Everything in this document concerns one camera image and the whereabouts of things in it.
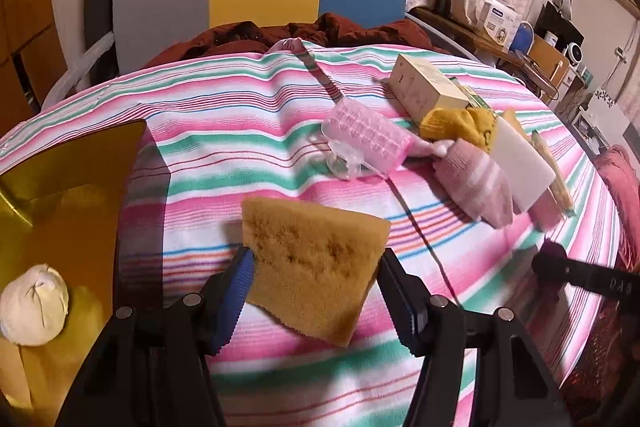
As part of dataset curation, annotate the blue container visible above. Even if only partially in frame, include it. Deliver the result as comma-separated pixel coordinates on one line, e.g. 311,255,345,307
511,22,535,54

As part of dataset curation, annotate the small green box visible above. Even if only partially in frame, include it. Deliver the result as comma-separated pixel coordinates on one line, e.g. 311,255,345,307
450,77,493,112

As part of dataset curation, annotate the wooden desk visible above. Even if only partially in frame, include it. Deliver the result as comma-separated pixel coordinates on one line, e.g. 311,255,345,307
410,7,561,98

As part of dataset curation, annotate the plain pink sock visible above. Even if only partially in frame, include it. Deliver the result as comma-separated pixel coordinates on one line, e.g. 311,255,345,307
529,194,565,232

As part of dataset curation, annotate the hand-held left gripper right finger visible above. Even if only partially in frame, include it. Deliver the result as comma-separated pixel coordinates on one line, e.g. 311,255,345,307
377,249,571,427

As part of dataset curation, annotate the beige cardboard box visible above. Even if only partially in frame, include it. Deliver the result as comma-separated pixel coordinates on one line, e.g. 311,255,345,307
389,53,471,126

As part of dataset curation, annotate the orange wooden wardrobe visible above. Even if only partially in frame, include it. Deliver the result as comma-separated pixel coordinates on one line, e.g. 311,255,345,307
0,0,68,132

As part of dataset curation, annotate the white blue printed box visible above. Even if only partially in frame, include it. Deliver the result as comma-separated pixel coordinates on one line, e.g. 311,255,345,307
481,0,522,48

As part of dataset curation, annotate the dark red quilt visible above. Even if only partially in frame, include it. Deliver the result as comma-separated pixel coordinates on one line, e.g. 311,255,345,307
142,12,451,70

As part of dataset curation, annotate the brown sponge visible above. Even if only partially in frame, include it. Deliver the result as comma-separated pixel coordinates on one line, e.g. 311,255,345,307
241,196,392,348

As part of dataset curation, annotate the yellow sock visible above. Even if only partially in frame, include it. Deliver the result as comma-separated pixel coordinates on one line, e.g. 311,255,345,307
419,106,501,154

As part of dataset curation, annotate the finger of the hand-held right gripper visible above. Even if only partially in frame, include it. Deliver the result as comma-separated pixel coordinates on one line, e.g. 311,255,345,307
531,241,603,298

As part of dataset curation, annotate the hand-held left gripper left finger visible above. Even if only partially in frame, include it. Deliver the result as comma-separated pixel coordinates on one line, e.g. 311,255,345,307
55,244,256,427

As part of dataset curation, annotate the dark red patterned cloth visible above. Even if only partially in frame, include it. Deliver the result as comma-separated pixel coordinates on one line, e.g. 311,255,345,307
560,272,640,408

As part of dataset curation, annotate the pink plastic hair roller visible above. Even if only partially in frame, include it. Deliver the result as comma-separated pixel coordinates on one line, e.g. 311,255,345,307
321,102,413,182

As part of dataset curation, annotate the storage box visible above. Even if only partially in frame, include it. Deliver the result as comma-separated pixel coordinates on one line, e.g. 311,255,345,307
0,119,148,427

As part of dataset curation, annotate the white balled sock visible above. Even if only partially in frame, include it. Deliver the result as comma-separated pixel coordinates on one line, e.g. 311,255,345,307
0,263,70,347

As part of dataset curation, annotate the white sponge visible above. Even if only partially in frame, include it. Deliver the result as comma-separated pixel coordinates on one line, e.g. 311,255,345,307
492,122,557,214

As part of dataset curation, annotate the yellow green snack packet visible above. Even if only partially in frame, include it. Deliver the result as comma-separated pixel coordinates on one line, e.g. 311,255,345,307
530,129,576,218

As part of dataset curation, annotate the pink green striped blanket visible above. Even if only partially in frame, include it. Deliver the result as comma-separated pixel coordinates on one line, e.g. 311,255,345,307
0,39,626,427

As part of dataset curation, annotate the pink striped sock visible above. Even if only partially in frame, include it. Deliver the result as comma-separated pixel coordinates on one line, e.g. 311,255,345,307
432,139,515,229

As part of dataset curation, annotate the black device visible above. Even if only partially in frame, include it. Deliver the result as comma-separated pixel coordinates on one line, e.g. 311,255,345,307
534,2,585,52

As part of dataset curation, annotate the white bed frame rail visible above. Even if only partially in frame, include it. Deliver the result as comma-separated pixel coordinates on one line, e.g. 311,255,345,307
42,32,118,108

